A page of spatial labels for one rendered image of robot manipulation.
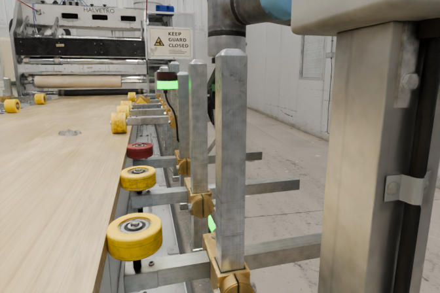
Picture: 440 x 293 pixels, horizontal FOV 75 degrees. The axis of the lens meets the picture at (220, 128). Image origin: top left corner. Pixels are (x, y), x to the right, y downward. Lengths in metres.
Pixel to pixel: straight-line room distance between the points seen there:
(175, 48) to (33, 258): 2.85
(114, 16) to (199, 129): 2.96
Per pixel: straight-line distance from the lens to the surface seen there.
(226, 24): 0.67
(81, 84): 3.24
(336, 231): 0.17
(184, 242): 0.80
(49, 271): 0.43
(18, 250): 0.49
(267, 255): 0.53
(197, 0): 9.83
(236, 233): 0.44
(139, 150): 0.90
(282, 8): 0.59
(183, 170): 0.88
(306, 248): 0.56
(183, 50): 3.18
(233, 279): 0.46
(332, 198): 0.17
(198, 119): 0.62
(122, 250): 0.45
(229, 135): 0.38
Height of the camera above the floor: 1.13
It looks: 11 degrees down
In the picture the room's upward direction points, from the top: straight up
